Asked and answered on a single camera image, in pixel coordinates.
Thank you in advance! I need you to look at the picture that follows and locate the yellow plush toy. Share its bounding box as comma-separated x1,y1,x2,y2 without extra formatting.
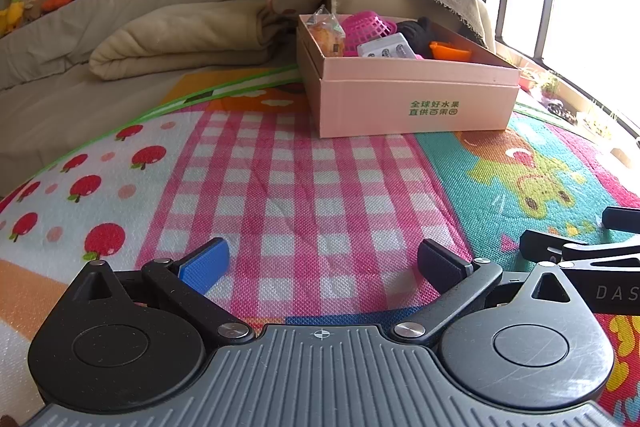
0,0,26,35

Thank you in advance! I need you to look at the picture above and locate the pink cardboard box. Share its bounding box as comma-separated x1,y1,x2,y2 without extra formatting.
296,13,522,138

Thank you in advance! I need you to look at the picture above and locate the beige frayed-edge cloth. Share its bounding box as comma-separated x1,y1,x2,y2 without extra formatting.
385,0,497,54

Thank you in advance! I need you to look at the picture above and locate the beige folded duvet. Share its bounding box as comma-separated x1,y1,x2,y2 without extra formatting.
89,0,301,82

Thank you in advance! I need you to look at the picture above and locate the colourful printed play mat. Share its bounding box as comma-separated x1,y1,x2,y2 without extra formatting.
0,64,640,427

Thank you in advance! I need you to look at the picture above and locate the pink plastic basket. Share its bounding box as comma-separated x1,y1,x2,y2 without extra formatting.
341,11,398,56

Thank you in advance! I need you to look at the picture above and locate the black plush mouse toy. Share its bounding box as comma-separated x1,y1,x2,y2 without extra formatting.
396,17,453,58

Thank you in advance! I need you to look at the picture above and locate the dark round bowl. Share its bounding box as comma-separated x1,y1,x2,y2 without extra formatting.
547,101,578,122

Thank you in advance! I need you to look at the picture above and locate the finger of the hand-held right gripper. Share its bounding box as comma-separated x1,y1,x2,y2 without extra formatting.
602,206,640,234
519,230,640,269

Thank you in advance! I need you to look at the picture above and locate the yellow snack packet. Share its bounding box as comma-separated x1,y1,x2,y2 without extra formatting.
306,6,347,56

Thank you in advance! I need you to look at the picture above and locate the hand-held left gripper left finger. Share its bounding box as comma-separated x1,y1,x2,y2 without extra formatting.
75,237,256,346

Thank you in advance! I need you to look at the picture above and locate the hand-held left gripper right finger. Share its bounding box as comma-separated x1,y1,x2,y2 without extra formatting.
392,238,586,348

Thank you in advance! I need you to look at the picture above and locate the orange plastic toy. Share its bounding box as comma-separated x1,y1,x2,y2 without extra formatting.
429,41,472,62

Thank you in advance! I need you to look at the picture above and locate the small green potted plant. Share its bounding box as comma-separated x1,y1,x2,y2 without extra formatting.
540,74,562,102

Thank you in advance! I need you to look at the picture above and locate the white battery pack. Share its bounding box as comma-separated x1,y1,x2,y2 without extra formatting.
357,33,418,60

